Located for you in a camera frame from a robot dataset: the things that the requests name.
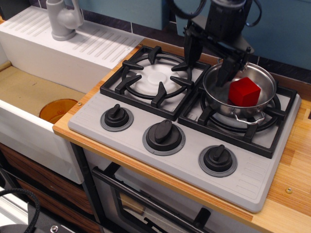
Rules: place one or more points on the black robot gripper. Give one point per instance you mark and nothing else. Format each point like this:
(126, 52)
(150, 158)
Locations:
(221, 32)

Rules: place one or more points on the red cube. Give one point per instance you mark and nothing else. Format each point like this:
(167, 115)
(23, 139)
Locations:
(244, 92)

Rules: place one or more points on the stainless steel pan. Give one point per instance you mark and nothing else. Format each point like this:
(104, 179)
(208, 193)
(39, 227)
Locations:
(217, 97)

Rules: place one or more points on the black middle stove knob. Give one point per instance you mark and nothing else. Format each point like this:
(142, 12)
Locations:
(164, 138)

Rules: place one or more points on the black stove knob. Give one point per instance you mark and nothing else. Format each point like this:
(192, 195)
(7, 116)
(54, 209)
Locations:
(218, 161)
(116, 119)
(164, 138)

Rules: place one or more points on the black right stove knob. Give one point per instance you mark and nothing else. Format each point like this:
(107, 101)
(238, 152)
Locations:
(218, 161)

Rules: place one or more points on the black left stove knob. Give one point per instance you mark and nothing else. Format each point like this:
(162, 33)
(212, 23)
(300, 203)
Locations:
(116, 119)

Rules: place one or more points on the grey toy stove top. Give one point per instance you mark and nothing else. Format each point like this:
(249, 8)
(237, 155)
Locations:
(247, 187)

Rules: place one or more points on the black right burner grate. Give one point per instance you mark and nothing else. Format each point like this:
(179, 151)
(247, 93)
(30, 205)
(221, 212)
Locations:
(262, 138)

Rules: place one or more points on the grey toy faucet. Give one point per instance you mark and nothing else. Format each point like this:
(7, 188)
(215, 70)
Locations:
(64, 22)

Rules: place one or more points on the orange plastic plate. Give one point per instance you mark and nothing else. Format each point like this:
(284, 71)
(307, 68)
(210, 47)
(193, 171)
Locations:
(55, 110)

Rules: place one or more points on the white toy sink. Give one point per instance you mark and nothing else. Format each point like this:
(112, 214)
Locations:
(35, 70)

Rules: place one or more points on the wooden drawer cabinet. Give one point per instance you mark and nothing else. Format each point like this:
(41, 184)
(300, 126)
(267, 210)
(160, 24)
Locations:
(59, 197)

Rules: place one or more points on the oven door with handle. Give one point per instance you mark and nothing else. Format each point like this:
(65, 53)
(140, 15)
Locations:
(143, 206)

